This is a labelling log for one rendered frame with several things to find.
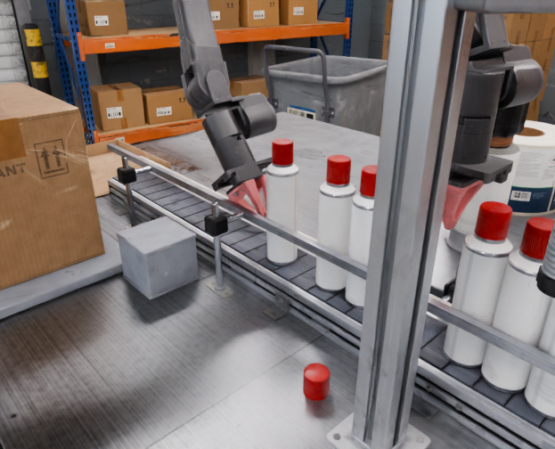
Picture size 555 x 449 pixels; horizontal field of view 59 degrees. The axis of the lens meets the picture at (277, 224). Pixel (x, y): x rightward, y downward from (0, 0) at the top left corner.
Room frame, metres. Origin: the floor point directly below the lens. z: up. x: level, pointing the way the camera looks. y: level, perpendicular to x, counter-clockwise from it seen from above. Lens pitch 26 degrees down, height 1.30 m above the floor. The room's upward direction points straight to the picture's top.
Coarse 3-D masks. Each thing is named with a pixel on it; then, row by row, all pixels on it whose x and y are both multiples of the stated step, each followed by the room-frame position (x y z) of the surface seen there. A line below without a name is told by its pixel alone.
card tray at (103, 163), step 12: (96, 144) 1.41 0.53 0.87; (120, 144) 1.44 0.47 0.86; (96, 156) 1.40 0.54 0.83; (108, 156) 1.40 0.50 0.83; (120, 156) 1.40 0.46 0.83; (144, 156) 1.33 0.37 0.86; (96, 168) 1.29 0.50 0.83; (108, 168) 1.29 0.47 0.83; (168, 168) 1.24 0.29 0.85; (96, 180) 1.20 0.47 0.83; (96, 192) 1.12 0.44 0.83; (108, 192) 1.12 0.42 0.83
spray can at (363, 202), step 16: (368, 176) 0.59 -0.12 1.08; (368, 192) 0.59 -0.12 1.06; (352, 208) 0.60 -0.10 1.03; (368, 208) 0.58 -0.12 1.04; (352, 224) 0.60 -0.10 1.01; (368, 224) 0.58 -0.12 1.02; (352, 240) 0.59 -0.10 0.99; (368, 240) 0.58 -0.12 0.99; (352, 256) 0.59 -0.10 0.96; (368, 256) 0.58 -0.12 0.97; (352, 288) 0.59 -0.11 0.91; (352, 304) 0.58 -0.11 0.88
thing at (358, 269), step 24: (264, 216) 0.71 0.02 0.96; (288, 240) 0.66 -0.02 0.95; (312, 240) 0.64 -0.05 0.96; (336, 264) 0.59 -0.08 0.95; (360, 264) 0.57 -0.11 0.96; (432, 312) 0.48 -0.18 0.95; (456, 312) 0.46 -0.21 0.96; (480, 336) 0.43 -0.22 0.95; (504, 336) 0.42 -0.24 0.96; (528, 360) 0.39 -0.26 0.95; (552, 360) 0.38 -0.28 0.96
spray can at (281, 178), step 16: (272, 144) 0.72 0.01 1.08; (288, 144) 0.71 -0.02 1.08; (272, 160) 0.72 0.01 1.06; (288, 160) 0.71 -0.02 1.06; (272, 176) 0.70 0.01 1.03; (288, 176) 0.70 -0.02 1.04; (272, 192) 0.70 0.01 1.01; (288, 192) 0.70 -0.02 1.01; (272, 208) 0.70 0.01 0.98; (288, 208) 0.70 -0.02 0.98; (288, 224) 0.70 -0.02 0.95; (272, 240) 0.70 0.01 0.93; (272, 256) 0.70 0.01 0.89; (288, 256) 0.70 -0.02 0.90
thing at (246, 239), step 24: (144, 192) 1.01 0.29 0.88; (168, 192) 1.01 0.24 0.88; (192, 216) 0.89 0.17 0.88; (240, 240) 0.79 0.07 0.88; (264, 240) 0.79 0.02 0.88; (264, 264) 0.70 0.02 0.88; (312, 264) 0.70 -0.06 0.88; (312, 288) 0.63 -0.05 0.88; (360, 312) 0.57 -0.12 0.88; (432, 336) 0.52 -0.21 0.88; (432, 360) 0.47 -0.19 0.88; (480, 384) 0.43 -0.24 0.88; (528, 408) 0.40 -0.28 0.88; (552, 432) 0.36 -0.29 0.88
